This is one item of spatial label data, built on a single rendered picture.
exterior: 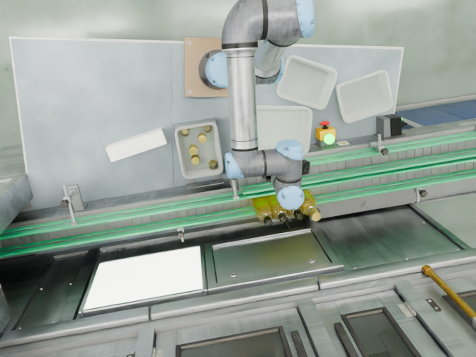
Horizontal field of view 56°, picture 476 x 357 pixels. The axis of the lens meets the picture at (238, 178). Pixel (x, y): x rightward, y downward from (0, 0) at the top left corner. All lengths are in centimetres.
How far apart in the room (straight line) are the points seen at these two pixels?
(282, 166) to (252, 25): 38
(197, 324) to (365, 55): 127
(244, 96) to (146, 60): 76
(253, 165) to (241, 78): 23
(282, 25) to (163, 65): 79
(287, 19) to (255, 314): 88
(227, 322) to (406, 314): 53
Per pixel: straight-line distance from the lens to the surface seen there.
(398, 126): 203
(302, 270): 157
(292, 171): 126
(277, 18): 119
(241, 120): 120
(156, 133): 186
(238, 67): 119
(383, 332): 140
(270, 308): 147
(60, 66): 194
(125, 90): 190
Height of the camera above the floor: 262
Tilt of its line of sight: 70 degrees down
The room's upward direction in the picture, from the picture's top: 160 degrees clockwise
